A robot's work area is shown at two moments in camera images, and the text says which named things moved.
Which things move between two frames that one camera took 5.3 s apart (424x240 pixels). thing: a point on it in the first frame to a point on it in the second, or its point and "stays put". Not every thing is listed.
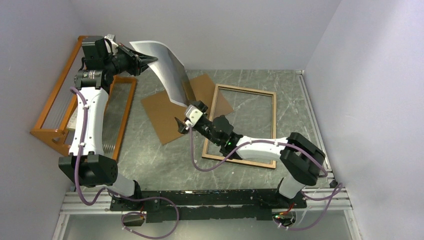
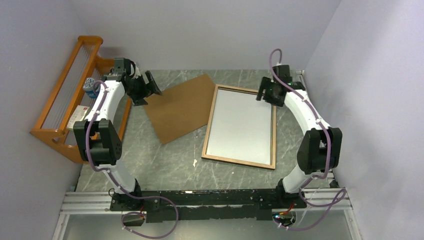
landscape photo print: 171,70 to 241,128
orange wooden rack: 53,125 stays put
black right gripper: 182,126 to 265,83
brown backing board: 162,112 stays put
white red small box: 72,124 stays put
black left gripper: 138,63 to 139,99
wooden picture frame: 272,94 stays put
